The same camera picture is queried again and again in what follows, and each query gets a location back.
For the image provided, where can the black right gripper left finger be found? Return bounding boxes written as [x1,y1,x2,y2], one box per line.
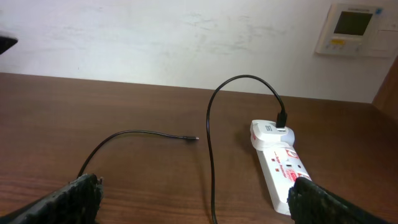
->
[1,174,103,224]

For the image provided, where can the white wall control panel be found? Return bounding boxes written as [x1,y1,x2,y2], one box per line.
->
[315,2,397,58]

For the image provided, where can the white power strip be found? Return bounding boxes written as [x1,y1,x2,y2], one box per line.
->
[256,146,310,215]

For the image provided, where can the white USB charger adapter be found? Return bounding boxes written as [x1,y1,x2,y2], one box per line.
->
[250,119,295,151]

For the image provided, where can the black USB charging cable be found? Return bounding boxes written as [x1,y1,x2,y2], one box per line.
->
[76,74,289,224]

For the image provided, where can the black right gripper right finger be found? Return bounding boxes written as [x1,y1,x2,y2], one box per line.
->
[287,177,388,224]

